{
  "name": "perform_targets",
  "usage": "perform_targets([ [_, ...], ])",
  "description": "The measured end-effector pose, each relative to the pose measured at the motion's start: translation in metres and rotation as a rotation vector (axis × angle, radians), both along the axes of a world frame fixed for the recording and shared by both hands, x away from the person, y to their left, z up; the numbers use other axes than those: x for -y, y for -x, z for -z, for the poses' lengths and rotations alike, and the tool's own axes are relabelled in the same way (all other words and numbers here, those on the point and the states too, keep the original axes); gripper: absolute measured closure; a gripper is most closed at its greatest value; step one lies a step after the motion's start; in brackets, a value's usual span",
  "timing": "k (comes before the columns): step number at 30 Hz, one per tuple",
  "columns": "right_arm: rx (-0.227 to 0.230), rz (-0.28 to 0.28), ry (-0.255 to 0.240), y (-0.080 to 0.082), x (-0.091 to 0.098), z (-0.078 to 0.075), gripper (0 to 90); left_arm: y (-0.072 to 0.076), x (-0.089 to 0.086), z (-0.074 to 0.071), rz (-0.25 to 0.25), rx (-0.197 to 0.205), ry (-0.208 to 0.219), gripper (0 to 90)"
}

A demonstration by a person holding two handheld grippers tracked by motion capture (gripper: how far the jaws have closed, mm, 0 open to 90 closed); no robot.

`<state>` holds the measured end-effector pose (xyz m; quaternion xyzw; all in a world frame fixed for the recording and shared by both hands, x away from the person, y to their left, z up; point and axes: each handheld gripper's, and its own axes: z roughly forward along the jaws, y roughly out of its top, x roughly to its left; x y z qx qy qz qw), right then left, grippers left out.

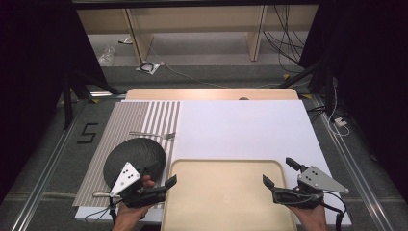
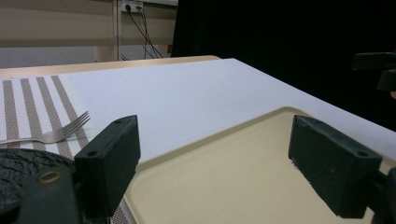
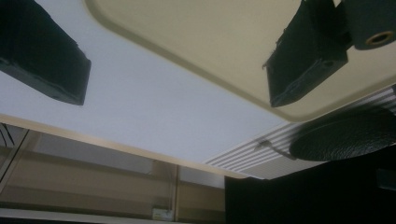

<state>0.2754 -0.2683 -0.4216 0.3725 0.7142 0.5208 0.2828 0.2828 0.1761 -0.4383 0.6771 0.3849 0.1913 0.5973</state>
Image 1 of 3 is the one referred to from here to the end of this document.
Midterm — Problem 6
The aluminium floor rail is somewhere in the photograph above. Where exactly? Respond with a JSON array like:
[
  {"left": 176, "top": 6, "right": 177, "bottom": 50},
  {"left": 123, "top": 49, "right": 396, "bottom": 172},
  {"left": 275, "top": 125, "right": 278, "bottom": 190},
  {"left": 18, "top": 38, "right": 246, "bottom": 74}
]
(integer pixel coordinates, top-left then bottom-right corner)
[
  {"left": 312, "top": 93, "right": 396, "bottom": 231},
  {"left": 10, "top": 98, "right": 89, "bottom": 231}
]

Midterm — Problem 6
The striped grey placemat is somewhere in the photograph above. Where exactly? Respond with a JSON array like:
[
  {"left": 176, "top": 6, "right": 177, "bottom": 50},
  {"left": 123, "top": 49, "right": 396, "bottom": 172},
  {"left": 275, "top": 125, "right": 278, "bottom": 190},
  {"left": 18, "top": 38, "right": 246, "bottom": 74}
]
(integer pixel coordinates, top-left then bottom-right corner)
[{"left": 72, "top": 101, "right": 181, "bottom": 208}]

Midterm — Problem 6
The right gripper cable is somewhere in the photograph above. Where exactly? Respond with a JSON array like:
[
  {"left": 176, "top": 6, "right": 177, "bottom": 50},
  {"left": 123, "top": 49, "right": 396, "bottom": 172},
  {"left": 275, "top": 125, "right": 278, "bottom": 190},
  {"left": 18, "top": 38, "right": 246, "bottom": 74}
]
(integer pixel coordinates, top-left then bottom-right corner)
[{"left": 320, "top": 191, "right": 348, "bottom": 231}]

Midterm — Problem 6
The white table mat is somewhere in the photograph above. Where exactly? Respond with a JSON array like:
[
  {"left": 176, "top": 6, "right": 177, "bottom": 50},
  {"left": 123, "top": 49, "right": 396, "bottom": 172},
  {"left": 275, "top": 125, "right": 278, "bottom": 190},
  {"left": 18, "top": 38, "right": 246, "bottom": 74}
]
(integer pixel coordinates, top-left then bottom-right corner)
[{"left": 74, "top": 99, "right": 352, "bottom": 226}]

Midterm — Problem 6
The light wooden desk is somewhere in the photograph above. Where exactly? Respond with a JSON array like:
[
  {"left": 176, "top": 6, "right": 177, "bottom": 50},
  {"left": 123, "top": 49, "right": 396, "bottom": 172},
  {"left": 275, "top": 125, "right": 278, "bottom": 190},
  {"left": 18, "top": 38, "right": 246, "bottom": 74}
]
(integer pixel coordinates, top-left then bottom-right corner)
[{"left": 76, "top": 4, "right": 319, "bottom": 64}]

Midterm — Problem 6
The black curtain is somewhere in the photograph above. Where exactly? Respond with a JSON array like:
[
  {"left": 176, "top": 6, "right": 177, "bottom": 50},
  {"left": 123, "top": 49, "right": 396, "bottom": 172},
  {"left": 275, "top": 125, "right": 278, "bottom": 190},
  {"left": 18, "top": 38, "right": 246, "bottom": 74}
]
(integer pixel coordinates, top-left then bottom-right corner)
[
  {"left": 0, "top": 0, "right": 109, "bottom": 204},
  {"left": 298, "top": 0, "right": 408, "bottom": 207}
]

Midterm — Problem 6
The white power adapter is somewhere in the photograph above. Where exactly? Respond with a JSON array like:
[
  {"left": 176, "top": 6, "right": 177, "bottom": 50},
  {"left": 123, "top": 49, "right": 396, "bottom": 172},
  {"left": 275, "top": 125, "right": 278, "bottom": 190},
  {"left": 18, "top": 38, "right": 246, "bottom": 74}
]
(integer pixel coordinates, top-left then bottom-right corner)
[{"left": 326, "top": 86, "right": 351, "bottom": 138}]

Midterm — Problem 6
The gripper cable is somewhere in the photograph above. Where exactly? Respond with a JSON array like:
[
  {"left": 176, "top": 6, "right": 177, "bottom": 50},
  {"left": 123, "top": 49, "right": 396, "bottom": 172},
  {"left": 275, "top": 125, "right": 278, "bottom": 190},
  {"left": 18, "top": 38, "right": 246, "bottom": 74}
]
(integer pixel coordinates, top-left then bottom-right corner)
[
  {"left": 84, "top": 196, "right": 118, "bottom": 226},
  {"left": 320, "top": 191, "right": 348, "bottom": 231}
]

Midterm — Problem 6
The clear plastic bag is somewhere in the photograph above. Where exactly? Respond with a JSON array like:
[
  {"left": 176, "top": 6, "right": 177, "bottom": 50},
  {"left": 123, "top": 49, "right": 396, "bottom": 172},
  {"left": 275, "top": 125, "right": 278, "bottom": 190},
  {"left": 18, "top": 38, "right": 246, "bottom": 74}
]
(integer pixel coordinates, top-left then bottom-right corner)
[{"left": 97, "top": 45, "right": 116, "bottom": 67}]

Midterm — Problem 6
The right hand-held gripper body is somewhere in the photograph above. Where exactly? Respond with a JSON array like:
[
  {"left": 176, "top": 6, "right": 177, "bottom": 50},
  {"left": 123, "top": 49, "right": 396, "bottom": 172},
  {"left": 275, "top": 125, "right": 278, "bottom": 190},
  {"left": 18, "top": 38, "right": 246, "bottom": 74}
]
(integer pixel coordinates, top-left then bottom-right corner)
[{"left": 272, "top": 166, "right": 350, "bottom": 210}]

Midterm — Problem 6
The bundle of black cables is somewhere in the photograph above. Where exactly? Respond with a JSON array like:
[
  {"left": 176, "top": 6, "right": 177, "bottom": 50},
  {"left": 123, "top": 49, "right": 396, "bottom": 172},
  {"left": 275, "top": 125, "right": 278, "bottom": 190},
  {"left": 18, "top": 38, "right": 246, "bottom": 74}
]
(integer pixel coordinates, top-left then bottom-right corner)
[{"left": 262, "top": 4, "right": 306, "bottom": 65}]

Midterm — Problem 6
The black metal stand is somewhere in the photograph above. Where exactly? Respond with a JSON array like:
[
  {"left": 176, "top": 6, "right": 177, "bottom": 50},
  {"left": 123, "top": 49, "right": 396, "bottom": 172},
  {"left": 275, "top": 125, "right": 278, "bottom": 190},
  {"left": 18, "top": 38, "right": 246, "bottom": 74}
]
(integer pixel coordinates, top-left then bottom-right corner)
[
  {"left": 62, "top": 67, "right": 120, "bottom": 130},
  {"left": 278, "top": 57, "right": 337, "bottom": 117}
]

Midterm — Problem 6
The thin white floor cable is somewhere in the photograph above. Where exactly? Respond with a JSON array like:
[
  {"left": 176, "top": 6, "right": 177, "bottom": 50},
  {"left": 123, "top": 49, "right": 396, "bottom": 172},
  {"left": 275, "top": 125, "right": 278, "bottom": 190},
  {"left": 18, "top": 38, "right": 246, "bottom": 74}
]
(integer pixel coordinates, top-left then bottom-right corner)
[{"left": 148, "top": 44, "right": 284, "bottom": 90}]

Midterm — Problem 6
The person's right hand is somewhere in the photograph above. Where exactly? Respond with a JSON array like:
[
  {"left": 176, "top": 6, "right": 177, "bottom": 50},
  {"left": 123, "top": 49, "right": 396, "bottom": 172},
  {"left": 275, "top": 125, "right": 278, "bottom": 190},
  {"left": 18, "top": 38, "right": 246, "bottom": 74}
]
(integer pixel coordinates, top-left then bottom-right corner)
[{"left": 288, "top": 203, "right": 329, "bottom": 231}]

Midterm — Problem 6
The light wooden table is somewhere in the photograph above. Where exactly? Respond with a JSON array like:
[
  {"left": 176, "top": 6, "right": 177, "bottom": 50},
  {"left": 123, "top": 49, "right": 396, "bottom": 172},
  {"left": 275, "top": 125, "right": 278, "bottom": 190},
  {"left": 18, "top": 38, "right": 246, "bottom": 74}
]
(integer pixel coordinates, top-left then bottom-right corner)
[{"left": 125, "top": 88, "right": 300, "bottom": 101}]

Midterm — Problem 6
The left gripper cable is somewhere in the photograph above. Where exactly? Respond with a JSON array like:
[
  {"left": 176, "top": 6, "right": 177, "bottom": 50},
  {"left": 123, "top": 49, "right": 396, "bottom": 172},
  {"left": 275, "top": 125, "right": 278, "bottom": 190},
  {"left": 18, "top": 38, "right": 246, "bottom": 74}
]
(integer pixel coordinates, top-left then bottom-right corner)
[{"left": 84, "top": 196, "right": 118, "bottom": 226}]

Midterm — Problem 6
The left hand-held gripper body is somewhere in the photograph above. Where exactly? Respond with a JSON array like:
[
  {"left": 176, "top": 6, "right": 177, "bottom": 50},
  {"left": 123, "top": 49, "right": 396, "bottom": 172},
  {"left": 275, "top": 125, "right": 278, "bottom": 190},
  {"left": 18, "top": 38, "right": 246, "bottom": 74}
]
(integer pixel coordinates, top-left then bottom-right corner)
[{"left": 109, "top": 162, "right": 167, "bottom": 208}]

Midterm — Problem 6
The person's left hand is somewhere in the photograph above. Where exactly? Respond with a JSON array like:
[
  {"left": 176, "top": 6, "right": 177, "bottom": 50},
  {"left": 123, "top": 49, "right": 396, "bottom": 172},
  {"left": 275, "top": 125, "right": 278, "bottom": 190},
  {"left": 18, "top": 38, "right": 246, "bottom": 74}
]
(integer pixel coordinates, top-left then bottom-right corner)
[{"left": 112, "top": 174, "right": 156, "bottom": 231}]

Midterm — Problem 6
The packet with black ring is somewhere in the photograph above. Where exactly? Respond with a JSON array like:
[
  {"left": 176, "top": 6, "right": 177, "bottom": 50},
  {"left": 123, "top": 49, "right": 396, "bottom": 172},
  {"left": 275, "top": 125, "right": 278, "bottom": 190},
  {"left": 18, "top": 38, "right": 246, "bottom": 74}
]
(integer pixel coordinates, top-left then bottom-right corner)
[{"left": 135, "top": 61, "right": 161, "bottom": 76}]

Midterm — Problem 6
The silver fork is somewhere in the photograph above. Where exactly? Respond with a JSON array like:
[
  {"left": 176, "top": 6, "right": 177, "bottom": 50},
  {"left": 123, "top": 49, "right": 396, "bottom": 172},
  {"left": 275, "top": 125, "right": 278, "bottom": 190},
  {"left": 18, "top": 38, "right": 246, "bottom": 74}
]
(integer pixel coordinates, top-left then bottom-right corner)
[{"left": 129, "top": 130, "right": 177, "bottom": 141}]

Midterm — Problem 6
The beige plastic tray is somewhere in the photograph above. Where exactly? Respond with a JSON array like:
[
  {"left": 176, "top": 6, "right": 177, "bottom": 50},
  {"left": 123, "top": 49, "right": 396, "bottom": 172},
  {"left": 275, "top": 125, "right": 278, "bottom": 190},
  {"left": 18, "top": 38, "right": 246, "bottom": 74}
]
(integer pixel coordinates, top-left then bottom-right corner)
[{"left": 161, "top": 159, "right": 298, "bottom": 231}]

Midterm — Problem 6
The black floor cable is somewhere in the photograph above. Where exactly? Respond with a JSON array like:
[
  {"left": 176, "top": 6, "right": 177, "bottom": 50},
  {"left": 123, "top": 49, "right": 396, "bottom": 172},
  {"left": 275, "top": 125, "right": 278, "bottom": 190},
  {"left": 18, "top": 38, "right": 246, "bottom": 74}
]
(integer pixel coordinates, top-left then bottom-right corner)
[{"left": 307, "top": 105, "right": 327, "bottom": 123}]

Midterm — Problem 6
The black textured plate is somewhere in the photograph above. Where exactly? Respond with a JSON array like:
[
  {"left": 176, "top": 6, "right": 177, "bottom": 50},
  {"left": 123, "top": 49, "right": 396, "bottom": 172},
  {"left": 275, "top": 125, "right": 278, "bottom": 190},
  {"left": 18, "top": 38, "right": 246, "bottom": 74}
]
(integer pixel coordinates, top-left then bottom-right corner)
[{"left": 103, "top": 138, "right": 166, "bottom": 191}]

